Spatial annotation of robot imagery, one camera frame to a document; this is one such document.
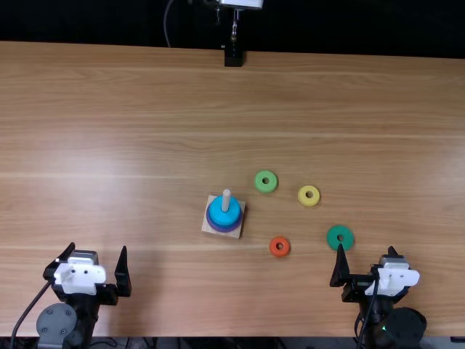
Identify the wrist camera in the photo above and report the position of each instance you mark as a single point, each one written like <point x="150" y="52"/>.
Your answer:
<point x="394" y="281"/>
<point x="80" y="278"/>

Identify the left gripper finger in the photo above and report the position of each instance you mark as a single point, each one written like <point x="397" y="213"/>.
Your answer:
<point x="67" y="252"/>
<point x="123" y="276"/>

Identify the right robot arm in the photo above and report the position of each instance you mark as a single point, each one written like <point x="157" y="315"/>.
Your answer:
<point x="403" y="323"/>

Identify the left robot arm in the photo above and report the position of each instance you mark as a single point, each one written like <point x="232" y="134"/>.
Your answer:
<point x="58" y="321"/>

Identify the black clamp stand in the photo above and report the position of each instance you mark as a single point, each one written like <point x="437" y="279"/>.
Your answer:
<point x="234" y="58"/>

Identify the wooden peg base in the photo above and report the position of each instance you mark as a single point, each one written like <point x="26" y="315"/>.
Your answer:
<point x="226" y="201"/>

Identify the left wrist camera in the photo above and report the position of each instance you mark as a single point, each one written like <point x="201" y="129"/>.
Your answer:
<point x="80" y="278"/>

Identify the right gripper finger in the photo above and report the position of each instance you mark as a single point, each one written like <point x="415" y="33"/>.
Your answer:
<point x="393" y="252"/>
<point x="340" y="270"/>

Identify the white mounted device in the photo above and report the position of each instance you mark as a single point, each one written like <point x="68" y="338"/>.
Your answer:
<point x="241" y="3"/>

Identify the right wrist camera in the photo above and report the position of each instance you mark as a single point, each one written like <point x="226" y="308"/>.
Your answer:
<point x="394" y="281"/>

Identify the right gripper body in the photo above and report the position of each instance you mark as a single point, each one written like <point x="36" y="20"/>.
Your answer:
<point x="354" y="289"/>

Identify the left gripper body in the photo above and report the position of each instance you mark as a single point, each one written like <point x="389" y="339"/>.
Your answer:
<point x="109" y="295"/>

